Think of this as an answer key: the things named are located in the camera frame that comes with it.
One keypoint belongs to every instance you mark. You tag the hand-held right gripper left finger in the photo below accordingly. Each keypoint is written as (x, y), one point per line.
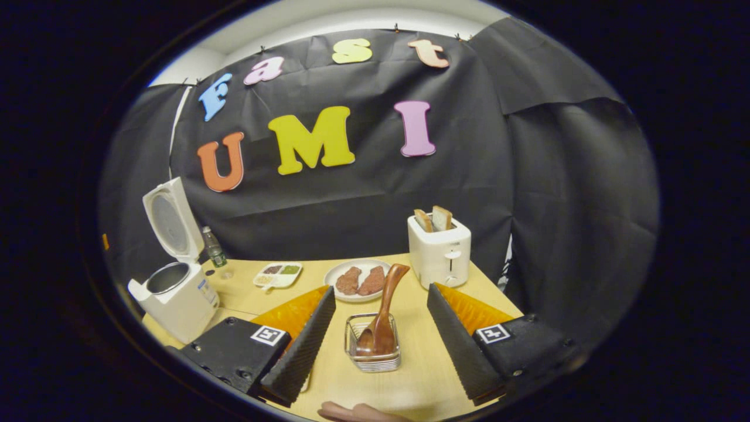
(299, 351)

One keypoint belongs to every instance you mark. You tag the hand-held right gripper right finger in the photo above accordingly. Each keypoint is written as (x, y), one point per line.
(457, 346)

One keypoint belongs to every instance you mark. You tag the brown wooden spoon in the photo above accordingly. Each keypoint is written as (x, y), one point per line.
(392, 287)

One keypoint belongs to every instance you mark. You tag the white rice cooker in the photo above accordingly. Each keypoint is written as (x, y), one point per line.
(181, 305)

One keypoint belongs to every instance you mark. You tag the white divided grain dish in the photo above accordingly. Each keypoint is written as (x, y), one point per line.
(278, 275)

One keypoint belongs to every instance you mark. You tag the brown meat piece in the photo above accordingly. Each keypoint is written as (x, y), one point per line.
(348, 281)
(371, 281)

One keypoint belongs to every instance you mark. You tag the white toaster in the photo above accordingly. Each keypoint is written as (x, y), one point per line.
(439, 252)

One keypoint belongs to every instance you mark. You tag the white round plate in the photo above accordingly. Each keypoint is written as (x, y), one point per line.
(375, 262)

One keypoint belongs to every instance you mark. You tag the clear plastic water bottle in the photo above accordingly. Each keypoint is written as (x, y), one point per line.
(215, 255)

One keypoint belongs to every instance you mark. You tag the toast slice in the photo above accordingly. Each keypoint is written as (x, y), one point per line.
(423, 221)
(442, 218)

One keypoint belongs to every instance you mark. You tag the black backdrop cloth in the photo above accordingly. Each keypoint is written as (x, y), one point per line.
(351, 205)

